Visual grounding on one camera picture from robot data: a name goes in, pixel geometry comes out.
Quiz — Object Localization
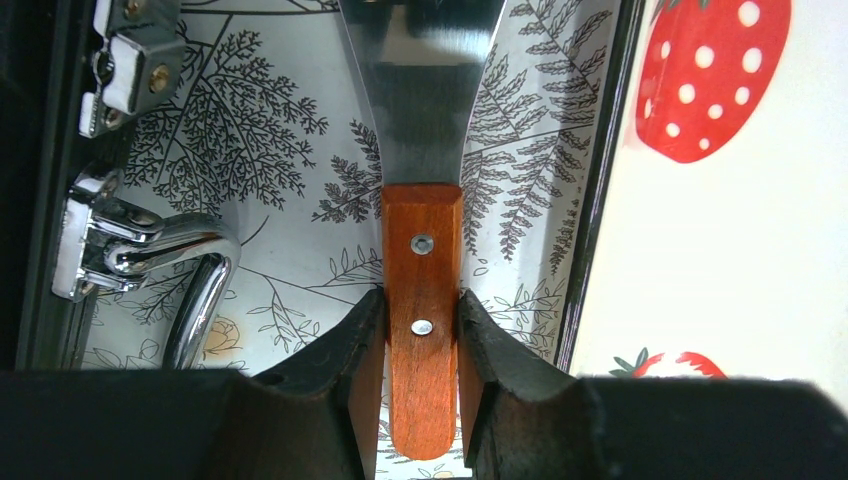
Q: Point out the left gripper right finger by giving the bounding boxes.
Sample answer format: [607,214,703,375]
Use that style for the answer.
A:
[457,291,847,479]

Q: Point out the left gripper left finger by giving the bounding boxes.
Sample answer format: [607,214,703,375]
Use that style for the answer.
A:
[1,288,385,479]

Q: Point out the strawberry print tray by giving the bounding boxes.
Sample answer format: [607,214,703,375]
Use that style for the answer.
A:
[557,1,847,403]

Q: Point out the scraper with wooden handle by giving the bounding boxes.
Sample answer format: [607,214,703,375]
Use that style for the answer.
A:
[340,1,504,460]

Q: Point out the black poker chip case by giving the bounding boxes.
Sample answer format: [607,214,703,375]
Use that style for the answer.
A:
[0,0,243,372]

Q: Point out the floral tablecloth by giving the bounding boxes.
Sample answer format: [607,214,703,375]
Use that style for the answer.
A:
[122,1,619,375]

